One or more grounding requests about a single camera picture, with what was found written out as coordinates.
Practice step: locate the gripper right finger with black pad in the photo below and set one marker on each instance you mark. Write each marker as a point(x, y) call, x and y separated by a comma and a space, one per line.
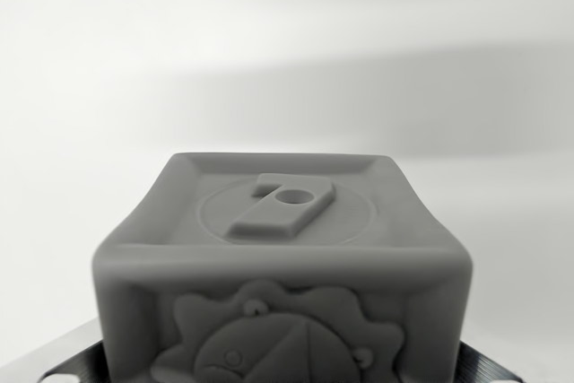
point(484, 367)

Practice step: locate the grey embossed toy cube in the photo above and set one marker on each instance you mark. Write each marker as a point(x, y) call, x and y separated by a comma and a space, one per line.
point(282, 266)

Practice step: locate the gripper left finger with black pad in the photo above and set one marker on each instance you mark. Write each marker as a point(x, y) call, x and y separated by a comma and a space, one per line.
point(67, 360)

